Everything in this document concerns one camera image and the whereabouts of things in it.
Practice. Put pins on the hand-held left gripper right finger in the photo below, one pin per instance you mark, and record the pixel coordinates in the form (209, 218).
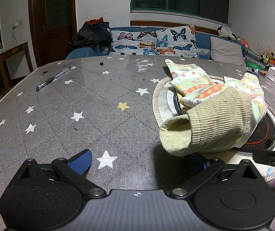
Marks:
(214, 167)

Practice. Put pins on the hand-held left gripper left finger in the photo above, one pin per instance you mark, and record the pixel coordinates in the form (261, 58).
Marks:
(81, 163)

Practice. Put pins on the printed child cardigan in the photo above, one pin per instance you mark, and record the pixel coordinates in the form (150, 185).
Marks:
(211, 115)

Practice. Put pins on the dark clothes pile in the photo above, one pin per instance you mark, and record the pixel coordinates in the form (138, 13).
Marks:
(89, 37)

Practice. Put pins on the round black induction hob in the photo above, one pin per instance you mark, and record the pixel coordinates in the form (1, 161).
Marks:
(260, 134)

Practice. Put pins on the grey star tablecloth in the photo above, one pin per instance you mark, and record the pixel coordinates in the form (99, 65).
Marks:
(79, 105)

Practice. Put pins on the small orange toy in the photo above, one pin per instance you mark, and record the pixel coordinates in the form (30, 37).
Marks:
(262, 72)

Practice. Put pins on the blue child watch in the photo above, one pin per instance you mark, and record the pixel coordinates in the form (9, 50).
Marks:
(255, 72)

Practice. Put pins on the green ball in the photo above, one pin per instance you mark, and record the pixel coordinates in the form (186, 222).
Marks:
(254, 66)

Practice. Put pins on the yellow black plush toy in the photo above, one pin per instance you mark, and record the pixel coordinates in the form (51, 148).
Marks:
(267, 57)

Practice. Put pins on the black clear pen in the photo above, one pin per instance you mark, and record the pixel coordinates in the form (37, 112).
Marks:
(53, 78)

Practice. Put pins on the pink plush toy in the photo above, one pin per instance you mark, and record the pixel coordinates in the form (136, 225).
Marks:
(243, 42)

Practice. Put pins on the grey pillow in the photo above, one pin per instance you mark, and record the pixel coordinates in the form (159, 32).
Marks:
(227, 50)

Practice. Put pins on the black white plush toy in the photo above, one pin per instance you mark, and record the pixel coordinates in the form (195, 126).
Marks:
(225, 32)

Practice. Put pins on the blue sofa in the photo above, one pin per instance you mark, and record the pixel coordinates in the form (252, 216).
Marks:
(203, 43)

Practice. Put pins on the wooden side table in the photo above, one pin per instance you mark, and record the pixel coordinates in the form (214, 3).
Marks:
(10, 53)

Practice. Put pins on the red cloth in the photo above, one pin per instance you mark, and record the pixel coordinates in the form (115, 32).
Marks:
(94, 21)

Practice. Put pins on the dark wooden door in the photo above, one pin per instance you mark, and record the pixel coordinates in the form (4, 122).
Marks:
(55, 16)

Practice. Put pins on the white wall socket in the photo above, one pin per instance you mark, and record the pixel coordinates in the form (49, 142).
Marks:
(15, 25)

